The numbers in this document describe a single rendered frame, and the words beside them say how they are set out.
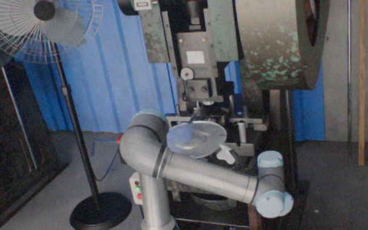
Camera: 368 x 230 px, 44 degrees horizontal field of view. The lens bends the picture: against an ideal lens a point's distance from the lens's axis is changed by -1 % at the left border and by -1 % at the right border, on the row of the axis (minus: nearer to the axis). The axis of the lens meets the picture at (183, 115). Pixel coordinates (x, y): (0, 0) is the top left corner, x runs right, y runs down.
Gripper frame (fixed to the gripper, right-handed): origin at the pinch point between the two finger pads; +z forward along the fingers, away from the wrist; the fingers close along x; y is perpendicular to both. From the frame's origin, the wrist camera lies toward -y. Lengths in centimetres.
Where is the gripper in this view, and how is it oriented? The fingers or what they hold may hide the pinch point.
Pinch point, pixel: (224, 160)
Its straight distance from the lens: 169.6
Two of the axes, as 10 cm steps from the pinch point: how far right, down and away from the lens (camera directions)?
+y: -8.5, 3.4, -4.1
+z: -5.1, -2.9, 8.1
